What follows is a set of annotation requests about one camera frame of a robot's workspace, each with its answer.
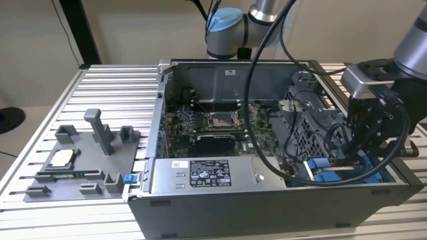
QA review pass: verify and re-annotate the metal disk bay cage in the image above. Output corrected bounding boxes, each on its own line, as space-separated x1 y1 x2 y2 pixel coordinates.
274 71 368 161

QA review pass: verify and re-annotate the silver power supply unit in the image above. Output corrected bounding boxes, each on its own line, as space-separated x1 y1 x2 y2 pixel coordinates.
148 156 288 196

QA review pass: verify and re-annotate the green RAM stick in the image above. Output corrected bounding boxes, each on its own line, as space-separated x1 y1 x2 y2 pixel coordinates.
36 170 102 179

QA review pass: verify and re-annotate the coloured power wire bundle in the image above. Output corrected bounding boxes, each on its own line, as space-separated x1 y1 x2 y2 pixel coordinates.
278 159 299 176

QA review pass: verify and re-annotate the grey parts rack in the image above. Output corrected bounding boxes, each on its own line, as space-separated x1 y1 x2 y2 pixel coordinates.
22 108 142 203

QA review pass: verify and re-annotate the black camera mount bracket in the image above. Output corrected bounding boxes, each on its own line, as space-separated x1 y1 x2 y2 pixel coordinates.
356 57 400 83

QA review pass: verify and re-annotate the black wrist side bracket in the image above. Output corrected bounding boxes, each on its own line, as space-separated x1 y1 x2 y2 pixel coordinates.
385 138 420 158

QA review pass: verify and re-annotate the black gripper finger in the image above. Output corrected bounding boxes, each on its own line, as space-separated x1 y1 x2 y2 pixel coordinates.
345 116 385 161
344 98 367 154

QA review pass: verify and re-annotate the blue case latch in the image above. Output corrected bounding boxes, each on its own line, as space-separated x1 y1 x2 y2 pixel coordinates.
121 173 138 185

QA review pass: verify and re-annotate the black PC case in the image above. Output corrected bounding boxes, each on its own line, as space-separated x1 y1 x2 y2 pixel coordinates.
126 58 425 240

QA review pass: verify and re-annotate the black frame post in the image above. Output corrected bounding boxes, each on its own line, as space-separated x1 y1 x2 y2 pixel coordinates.
58 0 102 66

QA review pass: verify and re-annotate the green motherboard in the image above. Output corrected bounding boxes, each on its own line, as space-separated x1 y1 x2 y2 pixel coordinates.
164 99 284 159

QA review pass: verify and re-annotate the silver CPU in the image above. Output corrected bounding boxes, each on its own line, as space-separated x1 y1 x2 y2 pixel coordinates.
45 150 77 169

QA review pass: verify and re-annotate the black graphics card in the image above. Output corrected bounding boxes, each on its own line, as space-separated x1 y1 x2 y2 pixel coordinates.
193 133 237 154

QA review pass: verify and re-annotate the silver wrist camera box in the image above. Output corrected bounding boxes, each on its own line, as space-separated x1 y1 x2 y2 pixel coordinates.
339 62 397 100

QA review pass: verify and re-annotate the thin black looped wire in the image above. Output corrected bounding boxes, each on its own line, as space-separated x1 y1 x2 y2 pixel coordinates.
289 89 317 148

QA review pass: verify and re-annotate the black disk wire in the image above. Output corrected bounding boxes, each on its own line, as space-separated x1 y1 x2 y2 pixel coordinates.
324 121 340 157

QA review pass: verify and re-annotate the black round stand base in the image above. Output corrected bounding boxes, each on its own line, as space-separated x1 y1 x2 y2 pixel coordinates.
0 106 26 135

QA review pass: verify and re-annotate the hard disk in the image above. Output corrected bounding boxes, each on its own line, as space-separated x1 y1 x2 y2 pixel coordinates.
312 164 384 187
307 154 373 173

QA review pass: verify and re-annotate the CPU socket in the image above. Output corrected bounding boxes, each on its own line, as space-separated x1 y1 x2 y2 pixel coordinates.
205 111 240 129

